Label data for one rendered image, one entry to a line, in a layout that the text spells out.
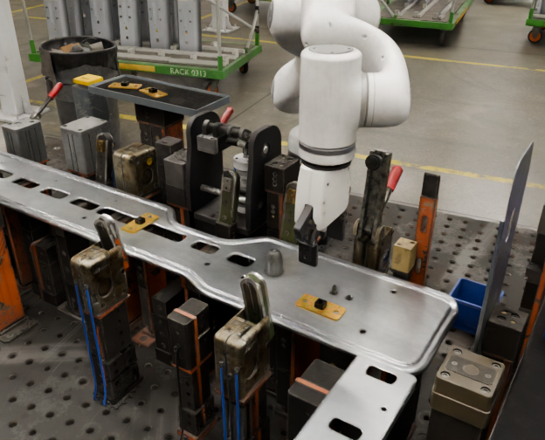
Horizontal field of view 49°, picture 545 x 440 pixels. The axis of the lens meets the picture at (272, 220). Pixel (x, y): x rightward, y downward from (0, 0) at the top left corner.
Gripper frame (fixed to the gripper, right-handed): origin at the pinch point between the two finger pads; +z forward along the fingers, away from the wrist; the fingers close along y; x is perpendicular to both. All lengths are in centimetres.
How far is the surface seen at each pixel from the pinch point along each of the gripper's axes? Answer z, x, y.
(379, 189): -2.4, 1.3, -19.4
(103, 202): 12, -60, -8
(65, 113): 80, -281, -172
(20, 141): 10, -102, -18
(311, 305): 12.2, -1.3, 0.5
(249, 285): 2.0, -5.3, 13.2
